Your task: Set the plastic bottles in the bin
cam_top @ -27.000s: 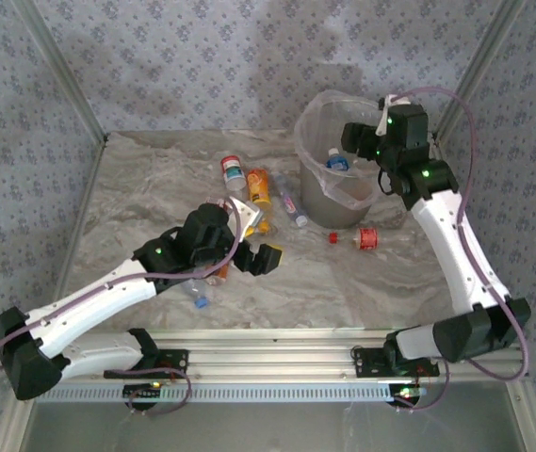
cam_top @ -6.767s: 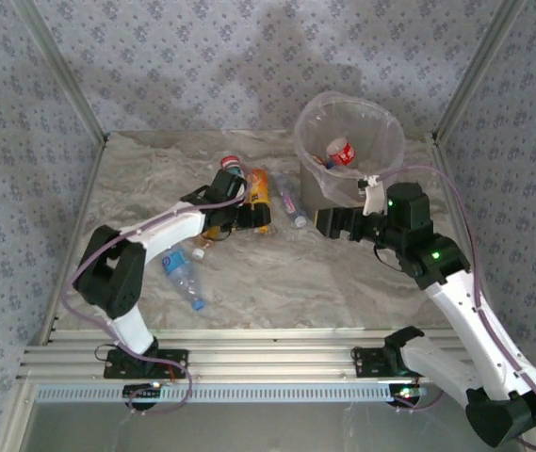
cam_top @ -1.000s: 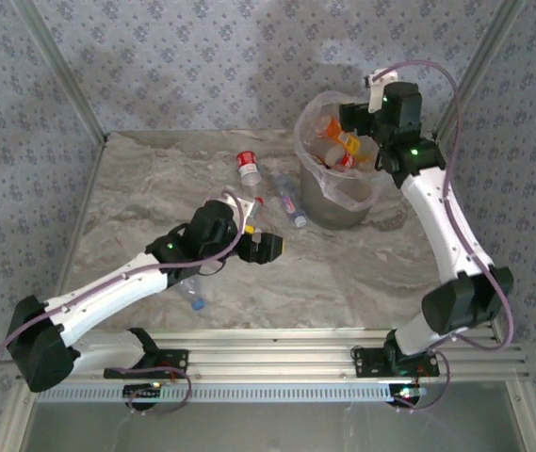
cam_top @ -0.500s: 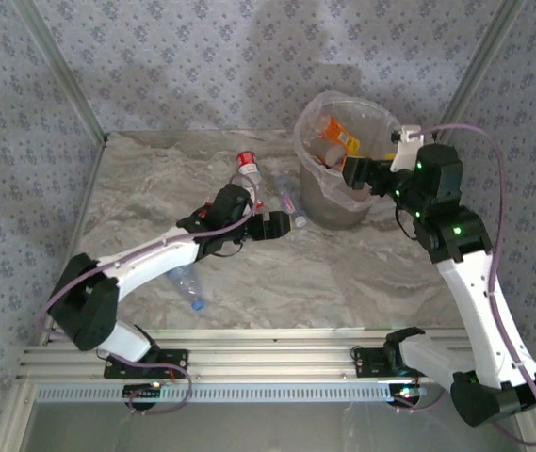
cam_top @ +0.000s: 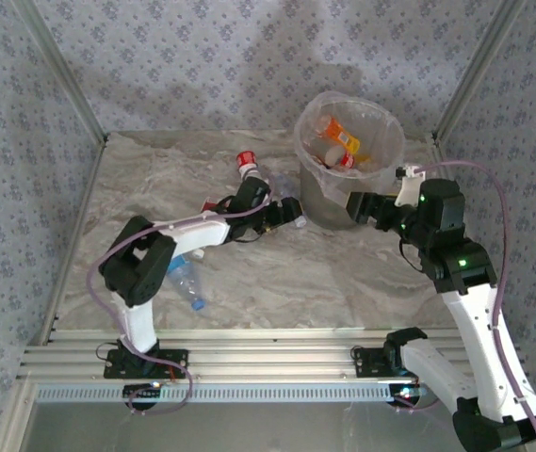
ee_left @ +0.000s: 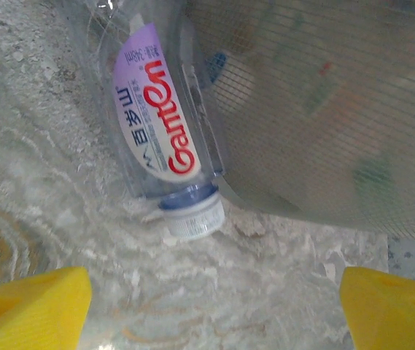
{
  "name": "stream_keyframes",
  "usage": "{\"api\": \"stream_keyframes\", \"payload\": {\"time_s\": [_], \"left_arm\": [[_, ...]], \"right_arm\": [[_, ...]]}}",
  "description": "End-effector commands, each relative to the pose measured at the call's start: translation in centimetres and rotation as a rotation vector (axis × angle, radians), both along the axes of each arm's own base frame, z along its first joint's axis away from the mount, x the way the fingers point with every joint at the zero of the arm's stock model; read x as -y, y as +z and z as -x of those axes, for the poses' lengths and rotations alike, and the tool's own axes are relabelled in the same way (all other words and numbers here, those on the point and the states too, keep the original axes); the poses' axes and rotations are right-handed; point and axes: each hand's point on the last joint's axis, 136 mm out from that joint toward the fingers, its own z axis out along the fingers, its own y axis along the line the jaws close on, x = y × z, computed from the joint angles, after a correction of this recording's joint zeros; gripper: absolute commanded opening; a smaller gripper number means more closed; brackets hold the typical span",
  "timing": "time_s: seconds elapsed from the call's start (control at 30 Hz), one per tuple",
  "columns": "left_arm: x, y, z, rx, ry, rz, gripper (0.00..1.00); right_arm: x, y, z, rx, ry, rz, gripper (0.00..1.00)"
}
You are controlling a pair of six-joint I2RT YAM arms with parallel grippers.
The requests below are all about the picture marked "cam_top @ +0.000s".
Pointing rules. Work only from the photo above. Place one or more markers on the red teal label bottle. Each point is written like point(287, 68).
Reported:
point(246, 161)

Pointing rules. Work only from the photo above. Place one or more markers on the large clear blue cap bottle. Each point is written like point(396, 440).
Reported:
point(185, 282)

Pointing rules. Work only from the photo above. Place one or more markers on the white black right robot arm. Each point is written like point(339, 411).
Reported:
point(472, 343)

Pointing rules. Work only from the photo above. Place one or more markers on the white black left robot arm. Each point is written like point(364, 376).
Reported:
point(192, 230)

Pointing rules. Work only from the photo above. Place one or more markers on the grey plastic bin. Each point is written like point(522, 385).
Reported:
point(329, 207)

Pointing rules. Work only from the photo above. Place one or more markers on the clear plastic bin liner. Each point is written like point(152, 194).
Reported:
point(380, 132)

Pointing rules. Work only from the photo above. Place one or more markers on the black right controller board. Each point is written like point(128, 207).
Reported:
point(406, 392)

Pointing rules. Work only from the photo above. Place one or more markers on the black controller board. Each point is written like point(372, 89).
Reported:
point(406, 392)
point(142, 390)

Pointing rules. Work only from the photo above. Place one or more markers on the grey metal panel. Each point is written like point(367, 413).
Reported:
point(267, 428)

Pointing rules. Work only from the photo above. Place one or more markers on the black left controller board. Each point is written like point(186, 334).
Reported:
point(142, 390)

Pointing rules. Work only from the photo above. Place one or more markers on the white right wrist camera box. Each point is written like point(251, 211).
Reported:
point(411, 186)

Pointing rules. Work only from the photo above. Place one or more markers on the aluminium side rail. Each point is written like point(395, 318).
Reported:
point(442, 146)
point(79, 216)

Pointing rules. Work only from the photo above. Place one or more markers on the aluminium front frame rail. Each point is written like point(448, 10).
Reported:
point(267, 358)

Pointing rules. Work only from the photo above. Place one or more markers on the aluminium frame post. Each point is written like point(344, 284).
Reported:
point(65, 70)
point(476, 70)

